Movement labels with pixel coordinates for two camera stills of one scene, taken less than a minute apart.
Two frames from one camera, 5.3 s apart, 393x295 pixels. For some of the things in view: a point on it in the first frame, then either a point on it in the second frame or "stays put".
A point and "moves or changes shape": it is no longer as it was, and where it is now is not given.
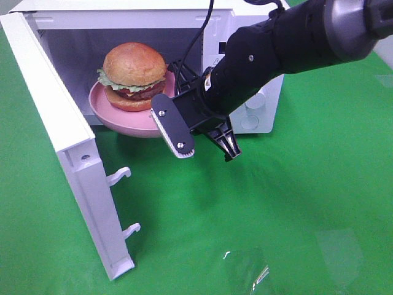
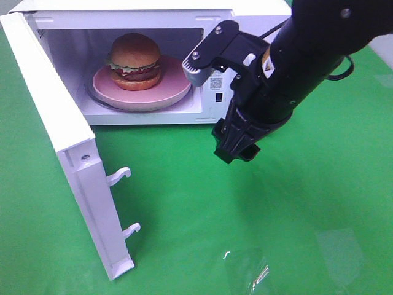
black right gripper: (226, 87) -> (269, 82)
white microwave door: (73, 138) stays put
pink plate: (139, 123) -> (172, 85)
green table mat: (307, 209) stays put
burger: (133, 74) moves or changes shape
